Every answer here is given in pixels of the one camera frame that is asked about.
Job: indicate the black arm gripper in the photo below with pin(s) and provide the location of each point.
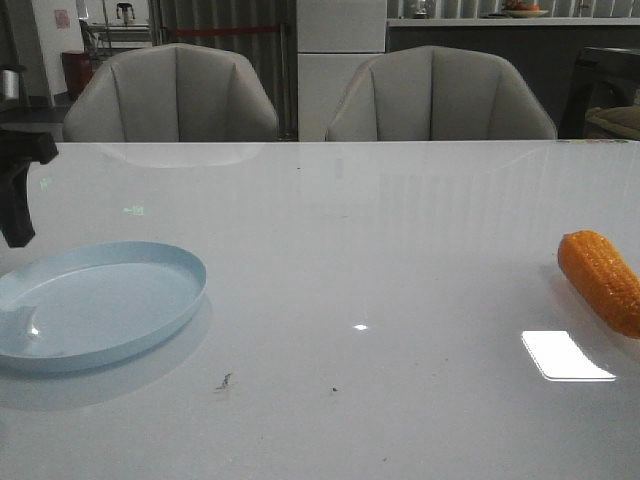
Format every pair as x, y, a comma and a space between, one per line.
18, 150

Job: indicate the light blue round plate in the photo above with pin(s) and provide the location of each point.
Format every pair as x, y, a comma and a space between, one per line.
97, 304

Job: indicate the orange corn cob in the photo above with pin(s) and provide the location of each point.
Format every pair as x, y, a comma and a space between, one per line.
599, 273

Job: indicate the red bin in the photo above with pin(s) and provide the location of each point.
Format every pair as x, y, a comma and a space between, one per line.
77, 71

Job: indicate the left beige upholstered chair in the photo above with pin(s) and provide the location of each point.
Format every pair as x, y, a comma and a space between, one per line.
173, 93

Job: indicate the beige upholstered chair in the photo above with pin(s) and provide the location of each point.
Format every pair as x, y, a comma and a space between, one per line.
173, 93
435, 93

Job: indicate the metal cart with kettle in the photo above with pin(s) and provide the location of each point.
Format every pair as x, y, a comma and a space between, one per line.
111, 27

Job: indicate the white cabinet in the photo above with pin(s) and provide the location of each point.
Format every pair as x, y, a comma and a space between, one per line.
333, 39

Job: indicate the right beige upholstered chair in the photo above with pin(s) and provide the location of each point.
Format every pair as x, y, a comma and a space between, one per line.
435, 93

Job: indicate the fruit bowl on counter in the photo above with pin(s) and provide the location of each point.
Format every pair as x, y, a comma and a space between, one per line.
522, 9

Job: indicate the dark grey counter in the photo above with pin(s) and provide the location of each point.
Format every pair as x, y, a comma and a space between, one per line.
543, 49

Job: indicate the tan cushion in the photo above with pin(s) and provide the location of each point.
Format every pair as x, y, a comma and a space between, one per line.
612, 123

